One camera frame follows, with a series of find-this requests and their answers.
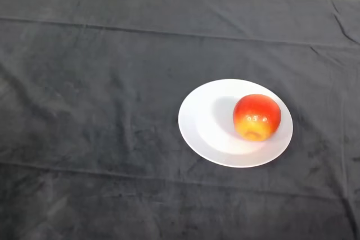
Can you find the white round plate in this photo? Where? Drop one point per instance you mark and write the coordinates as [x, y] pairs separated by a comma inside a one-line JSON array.
[[208, 127]]

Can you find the black table cloth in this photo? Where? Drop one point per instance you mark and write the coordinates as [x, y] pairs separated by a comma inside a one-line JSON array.
[[84, 167]]

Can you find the red and yellow apple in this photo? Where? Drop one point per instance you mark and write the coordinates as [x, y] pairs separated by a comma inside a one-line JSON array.
[[256, 116]]

